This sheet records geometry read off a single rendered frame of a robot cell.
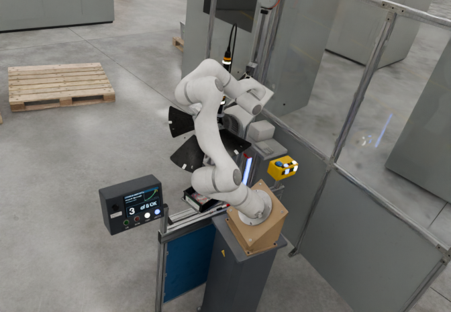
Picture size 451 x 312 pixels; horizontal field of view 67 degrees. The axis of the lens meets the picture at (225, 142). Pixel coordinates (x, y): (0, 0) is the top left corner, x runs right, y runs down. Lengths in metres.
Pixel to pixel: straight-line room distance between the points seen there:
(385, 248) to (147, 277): 1.68
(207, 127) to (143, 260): 1.68
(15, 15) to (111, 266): 5.37
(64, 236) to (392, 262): 2.42
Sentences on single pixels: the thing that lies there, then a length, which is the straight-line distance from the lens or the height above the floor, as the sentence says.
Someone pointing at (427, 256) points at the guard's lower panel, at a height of 0.88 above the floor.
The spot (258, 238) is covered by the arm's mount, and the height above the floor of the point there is 1.05.
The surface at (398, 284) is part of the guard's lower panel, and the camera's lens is 2.56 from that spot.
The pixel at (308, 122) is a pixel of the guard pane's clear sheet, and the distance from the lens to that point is 2.56.
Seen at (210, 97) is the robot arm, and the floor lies 1.70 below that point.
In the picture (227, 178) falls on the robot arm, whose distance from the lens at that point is 1.40.
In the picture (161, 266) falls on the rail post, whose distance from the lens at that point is 2.14.
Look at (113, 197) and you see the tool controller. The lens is 1.56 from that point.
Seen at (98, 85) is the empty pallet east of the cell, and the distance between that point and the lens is 4.96.
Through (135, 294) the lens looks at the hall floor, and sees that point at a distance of 2.73.
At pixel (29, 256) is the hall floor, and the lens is 3.06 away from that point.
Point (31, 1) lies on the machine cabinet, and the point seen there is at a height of 0.51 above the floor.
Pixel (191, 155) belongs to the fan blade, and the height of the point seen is 1.01.
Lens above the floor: 2.33
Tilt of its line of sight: 34 degrees down
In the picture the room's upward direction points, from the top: 10 degrees clockwise
